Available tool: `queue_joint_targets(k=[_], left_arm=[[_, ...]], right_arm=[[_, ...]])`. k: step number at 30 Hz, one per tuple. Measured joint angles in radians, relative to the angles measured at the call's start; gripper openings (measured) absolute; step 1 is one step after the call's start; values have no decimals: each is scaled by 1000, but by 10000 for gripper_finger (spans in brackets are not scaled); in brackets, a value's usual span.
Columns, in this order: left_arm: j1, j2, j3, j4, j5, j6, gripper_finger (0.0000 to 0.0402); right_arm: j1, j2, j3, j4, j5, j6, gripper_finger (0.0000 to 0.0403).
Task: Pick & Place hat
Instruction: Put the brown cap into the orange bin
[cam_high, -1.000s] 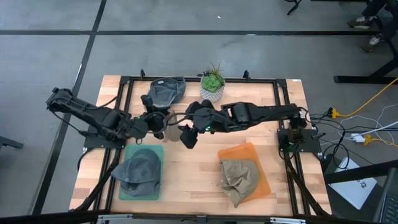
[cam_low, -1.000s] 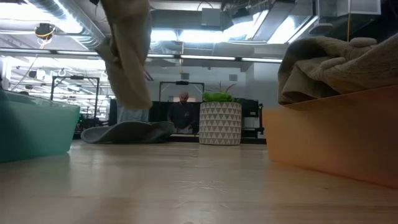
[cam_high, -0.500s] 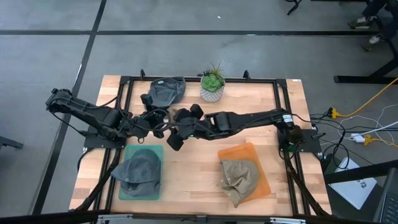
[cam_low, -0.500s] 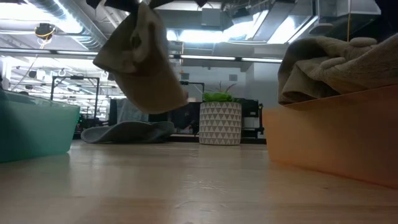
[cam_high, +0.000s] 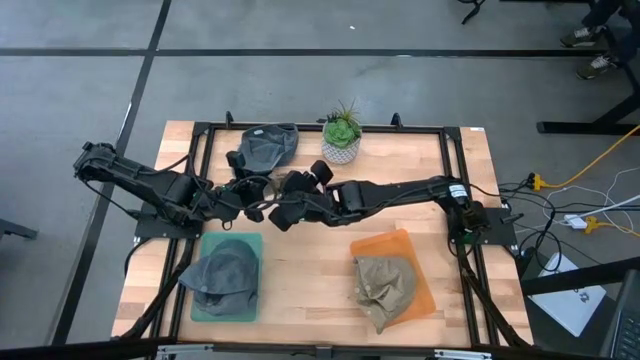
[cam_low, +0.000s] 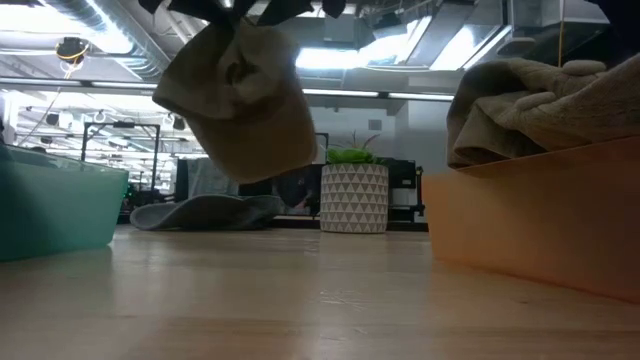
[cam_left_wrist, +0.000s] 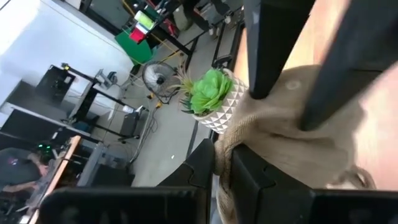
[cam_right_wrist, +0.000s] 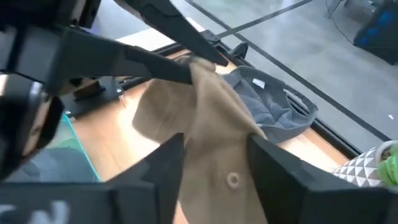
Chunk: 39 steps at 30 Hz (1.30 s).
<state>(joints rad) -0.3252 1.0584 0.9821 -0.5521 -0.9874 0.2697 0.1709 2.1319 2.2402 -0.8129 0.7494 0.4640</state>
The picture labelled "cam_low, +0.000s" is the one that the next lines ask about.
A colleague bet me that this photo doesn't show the dark background equipment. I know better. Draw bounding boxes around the dark background equipment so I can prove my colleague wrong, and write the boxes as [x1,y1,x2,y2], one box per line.
[237,162,324,217]

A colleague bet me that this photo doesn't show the grey baseball cap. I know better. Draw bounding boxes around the grey baseball cap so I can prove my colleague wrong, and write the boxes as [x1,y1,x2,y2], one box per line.
[128,193,287,232]

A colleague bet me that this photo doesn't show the potted succulent plant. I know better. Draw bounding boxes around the potted succulent plant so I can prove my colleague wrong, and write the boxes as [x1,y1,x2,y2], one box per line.
[319,130,390,235]

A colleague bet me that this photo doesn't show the black background equipment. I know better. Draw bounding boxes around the black background equipment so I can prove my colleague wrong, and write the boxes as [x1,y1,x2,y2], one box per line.
[387,158,427,225]

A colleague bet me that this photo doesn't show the hanging yellow black cable coil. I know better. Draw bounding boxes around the hanging yellow black cable coil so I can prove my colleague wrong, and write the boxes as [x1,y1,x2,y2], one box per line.
[53,36,92,66]

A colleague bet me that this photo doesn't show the black aluminium table frame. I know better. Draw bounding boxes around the black aluminium table frame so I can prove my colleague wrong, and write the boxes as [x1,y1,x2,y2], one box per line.
[115,212,430,233]

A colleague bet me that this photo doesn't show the silver ventilation duct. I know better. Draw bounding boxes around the silver ventilation duct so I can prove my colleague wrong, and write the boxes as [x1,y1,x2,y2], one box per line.
[42,0,174,84]

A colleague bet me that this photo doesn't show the green plastic bin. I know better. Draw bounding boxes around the green plastic bin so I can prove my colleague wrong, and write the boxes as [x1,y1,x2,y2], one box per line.
[0,143,130,264]

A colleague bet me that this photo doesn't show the long ceiling light tube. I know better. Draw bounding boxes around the long ceiling light tube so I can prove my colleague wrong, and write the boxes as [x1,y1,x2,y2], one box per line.
[301,88,455,102]

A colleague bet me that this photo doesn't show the orange plastic bin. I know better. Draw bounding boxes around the orange plastic bin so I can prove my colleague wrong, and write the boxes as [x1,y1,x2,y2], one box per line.
[422,135,640,305]

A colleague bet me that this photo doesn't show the black frame stand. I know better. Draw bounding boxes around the black frame stand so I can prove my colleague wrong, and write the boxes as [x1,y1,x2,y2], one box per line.
[80,120,162,194]

